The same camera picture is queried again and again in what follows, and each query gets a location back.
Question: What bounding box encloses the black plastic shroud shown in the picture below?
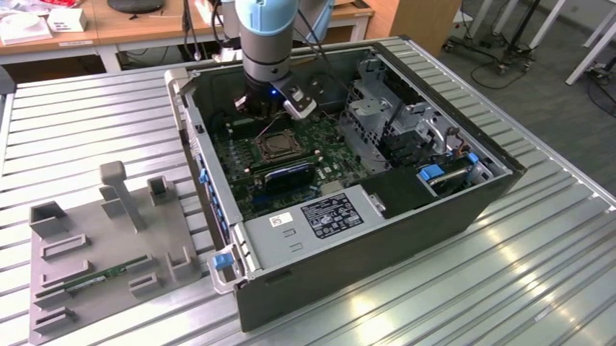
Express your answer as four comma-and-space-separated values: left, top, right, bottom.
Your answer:
359, 166, 437, 219

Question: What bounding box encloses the black open PC case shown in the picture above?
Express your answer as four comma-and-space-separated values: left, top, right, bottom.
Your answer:
163, 35, 526, 333

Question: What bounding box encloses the green motherboard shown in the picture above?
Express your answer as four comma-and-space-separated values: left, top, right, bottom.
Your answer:
211, 110, 374, 221

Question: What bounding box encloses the wooden cabinet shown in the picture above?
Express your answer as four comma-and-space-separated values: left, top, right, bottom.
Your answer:
367, 0, 462, 58

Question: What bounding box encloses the silver optical bay bracket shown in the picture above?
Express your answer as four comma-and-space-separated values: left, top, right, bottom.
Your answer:
356, 57, 387, 84

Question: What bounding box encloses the white table frame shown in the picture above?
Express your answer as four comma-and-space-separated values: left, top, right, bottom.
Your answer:
454, 0, 566, 50

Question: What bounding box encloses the black monitor base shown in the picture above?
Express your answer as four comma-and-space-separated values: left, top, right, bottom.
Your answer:
105, 0, 165, 14

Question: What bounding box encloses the metal socket cover frame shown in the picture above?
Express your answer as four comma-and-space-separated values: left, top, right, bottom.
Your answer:
252, 128, 311, 164

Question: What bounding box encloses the CPU socket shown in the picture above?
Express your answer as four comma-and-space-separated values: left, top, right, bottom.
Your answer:
252, 128, 314, 165

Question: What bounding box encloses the long wooden desk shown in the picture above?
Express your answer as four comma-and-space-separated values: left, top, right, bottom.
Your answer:
0, 0, 232, 75

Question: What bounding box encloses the grey case handle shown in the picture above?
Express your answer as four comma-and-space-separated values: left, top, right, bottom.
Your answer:
204, 241, 241, 296

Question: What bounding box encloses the white tray with plate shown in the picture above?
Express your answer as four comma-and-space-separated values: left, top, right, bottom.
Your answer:
0, 12, 53, 47

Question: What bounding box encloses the square silver CPU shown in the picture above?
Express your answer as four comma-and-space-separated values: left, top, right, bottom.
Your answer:
263, 135, 298, 155

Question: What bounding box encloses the blue disk carrier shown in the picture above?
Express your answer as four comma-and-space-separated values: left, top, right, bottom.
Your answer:
415, 158, 473, 198

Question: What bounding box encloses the grey parts rack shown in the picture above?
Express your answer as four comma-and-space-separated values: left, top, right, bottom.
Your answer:
26, 161, 204, 345

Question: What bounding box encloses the white sticker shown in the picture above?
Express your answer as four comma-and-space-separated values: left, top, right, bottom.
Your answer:
266, 211, 295, 228

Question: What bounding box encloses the black disk bay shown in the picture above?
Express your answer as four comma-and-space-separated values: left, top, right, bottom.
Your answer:
378, 130, 431, 167

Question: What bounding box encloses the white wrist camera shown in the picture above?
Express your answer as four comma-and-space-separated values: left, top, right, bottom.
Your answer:
271, 77, 318, 120

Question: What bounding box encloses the blue case latch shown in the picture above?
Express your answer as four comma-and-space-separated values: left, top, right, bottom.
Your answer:
209, 253, 233, 272

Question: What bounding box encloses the black rating label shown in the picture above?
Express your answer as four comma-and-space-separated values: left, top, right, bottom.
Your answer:
299, 192, 363, 239

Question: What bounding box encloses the black RAM slot bank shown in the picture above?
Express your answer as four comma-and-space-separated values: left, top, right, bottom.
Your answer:
245, 153, 322, 177
224, 114, 295, 141

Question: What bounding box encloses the black wheeled equipment stand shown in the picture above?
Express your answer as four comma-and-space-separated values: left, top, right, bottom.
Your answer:
441, 0, 538, 76

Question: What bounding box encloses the silver metal disk bracket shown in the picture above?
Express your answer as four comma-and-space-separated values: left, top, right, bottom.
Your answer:
396, 102, 466, 159

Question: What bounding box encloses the white labelled box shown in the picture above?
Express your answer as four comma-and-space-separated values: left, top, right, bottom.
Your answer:
46, 7, 89, 34

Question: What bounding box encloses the silver perforated drive cage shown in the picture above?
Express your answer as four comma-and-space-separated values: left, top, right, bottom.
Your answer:
342, 78, 403, 172

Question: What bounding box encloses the green RAM stick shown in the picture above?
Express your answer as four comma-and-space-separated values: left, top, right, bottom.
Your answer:
60, 254, 149, 296

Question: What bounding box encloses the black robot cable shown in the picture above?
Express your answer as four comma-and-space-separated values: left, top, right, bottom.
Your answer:
180, 0, 204, 61

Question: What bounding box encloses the black wire bundle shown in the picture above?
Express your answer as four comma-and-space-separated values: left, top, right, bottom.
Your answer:
445, 126, 470, 159

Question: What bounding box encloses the grey power supply unit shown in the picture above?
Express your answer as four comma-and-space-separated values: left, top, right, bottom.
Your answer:
241, 184, 388, 272

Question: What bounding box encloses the white table leg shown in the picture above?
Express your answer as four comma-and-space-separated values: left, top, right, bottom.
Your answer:
565, 0, 616, 87

